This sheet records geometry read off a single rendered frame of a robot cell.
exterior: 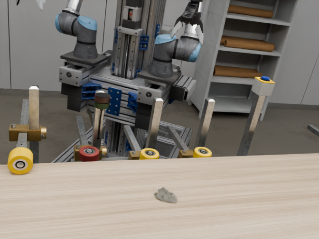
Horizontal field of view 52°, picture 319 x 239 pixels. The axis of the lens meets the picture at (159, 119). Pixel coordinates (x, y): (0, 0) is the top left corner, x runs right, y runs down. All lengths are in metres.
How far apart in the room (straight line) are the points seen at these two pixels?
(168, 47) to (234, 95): 2.88
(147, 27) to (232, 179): 1.16
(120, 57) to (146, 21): 0.28
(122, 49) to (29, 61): 2.08
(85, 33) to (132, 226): 1.33
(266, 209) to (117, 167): 0.57
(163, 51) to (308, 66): 3.51
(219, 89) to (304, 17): 1.44
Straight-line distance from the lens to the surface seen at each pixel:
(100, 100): 1.28
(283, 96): 5.15
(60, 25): 2.17
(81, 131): 1.61
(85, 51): 2.09
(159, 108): 1.42
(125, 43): 2.12
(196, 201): 1.20
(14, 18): 3.95
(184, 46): 1.91
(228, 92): 4.64
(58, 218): 1.07
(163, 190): 1.19
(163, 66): 1.93
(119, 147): 2.36
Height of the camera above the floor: 1.62
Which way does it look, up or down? 25 degrees down
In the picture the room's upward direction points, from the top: 10 degrees clockwise
